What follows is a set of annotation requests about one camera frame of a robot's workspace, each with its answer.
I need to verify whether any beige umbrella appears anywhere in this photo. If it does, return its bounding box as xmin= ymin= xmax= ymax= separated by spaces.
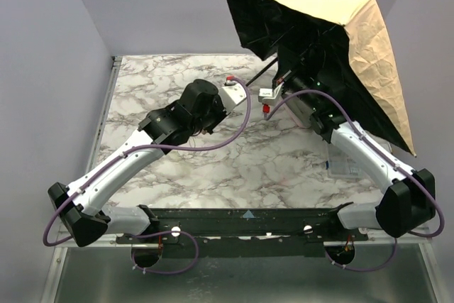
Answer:
xmin=226 ymin=0 xmax=414 ymax=153

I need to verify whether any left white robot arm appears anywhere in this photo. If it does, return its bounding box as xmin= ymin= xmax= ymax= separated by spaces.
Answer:
xmin=48 ymin=79 xmax=234 ymax=247

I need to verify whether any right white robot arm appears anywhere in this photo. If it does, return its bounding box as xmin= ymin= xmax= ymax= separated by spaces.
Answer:
xmin=272 ymin=66 xmax=439 ymax=238

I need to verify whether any clear plastic screw box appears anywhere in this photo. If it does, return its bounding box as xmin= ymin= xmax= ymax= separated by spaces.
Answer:
xmin=326 ymin=145 xmax=365 ymax=180

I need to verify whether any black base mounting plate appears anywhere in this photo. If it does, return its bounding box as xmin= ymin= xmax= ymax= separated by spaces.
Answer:
xmin=115 ymin=206 xmax=416 ymax=258

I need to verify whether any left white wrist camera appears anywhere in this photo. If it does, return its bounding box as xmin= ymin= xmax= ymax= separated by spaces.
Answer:
xmin=218 ymin=76 xmax=246 ymax=114

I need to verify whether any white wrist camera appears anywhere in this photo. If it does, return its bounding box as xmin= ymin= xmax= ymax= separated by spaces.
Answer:
xmin=258 ymin=84 xmax=283 ymax=115
xmin=218 ymin=76 xmax=246 ymax=114

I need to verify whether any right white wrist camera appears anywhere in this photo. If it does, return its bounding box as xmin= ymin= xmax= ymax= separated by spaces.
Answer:
xmin=258 ymin=84 xmax=283 ymax=115

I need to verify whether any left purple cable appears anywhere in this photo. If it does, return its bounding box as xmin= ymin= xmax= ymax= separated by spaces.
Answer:
xmin=43 ymin=77 xmax=252 ymax=275

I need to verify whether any purple cable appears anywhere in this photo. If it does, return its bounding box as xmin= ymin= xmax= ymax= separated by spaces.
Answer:
xmin=43 ymin=77 xmax=252 ymax=275
xmin=264 ymin=89 xmax=447 ymax=272

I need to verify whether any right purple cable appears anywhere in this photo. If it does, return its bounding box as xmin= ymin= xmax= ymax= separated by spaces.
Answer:
xmin=264 ymin=89 xmax=447 ymax=272

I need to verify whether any aluminium frame rail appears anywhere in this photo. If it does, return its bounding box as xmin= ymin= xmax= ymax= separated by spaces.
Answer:
xmin=365 ymin=224 xmax=432 ymax=246

